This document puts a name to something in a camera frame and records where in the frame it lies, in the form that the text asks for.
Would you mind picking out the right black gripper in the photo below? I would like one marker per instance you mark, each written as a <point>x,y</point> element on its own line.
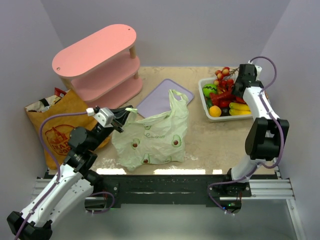
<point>240,85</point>

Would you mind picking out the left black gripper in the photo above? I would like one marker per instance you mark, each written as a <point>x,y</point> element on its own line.
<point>117,119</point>

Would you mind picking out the light green plastic bag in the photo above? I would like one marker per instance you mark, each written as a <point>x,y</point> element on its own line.
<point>155,140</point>

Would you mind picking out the brown Trader Joe's bag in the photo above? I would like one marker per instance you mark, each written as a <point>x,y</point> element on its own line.
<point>56,132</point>

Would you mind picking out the red Chuba chips bag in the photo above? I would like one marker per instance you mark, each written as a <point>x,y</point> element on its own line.
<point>59,93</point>

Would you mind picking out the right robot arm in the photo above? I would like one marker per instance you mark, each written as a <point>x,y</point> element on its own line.
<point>264,144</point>

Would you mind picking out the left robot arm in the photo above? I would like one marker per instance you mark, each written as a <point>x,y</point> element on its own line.
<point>74,180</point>

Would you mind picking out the red yellow berry sprig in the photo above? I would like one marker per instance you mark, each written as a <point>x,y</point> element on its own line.
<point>225,77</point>

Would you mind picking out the red toy lobster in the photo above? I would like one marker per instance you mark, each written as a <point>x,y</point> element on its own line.
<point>227,95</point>

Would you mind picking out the upper yellow toy banana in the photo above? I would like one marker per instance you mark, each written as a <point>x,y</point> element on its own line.
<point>239,106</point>

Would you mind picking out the yellow toy banana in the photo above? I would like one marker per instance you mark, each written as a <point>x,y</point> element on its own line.
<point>236,112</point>
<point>239,106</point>

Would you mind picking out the red toy apple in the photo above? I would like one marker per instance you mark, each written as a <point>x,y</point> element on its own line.
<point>224,103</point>

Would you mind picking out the lavender tray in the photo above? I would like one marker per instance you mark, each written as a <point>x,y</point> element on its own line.
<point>158,101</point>

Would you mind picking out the lower yellow toy banana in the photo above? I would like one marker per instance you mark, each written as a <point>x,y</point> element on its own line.
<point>236,112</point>

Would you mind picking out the green toy watermelon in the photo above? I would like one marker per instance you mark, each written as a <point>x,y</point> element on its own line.
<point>209,88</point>

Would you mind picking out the dark purple toy plum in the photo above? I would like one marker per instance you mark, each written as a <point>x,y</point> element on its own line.
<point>225,111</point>

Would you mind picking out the toy orange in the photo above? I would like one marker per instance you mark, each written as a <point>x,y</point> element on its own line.
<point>214,111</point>

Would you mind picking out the pink two-tier shelf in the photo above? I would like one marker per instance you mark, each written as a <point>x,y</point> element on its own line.
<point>102,68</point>

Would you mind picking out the white plastic basket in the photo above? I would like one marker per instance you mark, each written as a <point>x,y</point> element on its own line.
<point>211,119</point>

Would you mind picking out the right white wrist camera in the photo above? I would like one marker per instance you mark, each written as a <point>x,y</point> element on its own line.
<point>256,66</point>

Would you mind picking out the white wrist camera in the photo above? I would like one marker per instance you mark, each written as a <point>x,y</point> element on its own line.
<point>104,116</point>
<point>256,66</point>

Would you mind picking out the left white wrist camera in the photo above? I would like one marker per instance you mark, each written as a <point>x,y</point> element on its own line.
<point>104,116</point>

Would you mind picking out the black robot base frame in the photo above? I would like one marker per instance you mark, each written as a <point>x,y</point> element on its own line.
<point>182,189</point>

